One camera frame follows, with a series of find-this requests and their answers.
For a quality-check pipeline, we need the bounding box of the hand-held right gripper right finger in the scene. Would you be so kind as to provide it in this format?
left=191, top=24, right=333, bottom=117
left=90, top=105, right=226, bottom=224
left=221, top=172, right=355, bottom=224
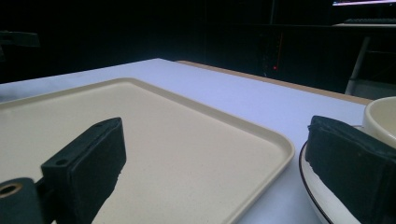
left=304, top=115, right=396, bottom=224

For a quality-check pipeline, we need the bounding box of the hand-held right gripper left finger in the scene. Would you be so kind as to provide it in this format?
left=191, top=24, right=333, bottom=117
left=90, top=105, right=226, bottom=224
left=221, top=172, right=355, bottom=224
left=40, top=117, right=128, bottom=224

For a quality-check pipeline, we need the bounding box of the white plate with dark rim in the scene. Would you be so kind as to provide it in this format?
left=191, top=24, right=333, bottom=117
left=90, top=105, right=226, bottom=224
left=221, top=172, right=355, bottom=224
left=298, top=124, right=368, bottom=224

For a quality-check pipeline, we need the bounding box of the cream bowl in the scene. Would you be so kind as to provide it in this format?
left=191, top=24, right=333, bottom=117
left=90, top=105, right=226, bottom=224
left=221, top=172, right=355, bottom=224
left=361, top=95, right=396, bottom=149

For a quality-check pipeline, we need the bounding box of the metal stand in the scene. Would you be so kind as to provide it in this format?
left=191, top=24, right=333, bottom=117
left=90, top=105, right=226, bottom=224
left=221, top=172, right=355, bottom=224
left=344, top=35, right=396, bottom=101

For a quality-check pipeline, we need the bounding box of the beige plastic tray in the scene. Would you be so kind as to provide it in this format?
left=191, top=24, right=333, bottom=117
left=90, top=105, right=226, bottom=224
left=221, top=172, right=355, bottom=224
left=0, top=77, right=296, bottom=224

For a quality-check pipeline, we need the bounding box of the monitor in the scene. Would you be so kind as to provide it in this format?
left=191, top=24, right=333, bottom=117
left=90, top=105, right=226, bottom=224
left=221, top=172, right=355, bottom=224
left=332, top=0, right=396, bottom=7

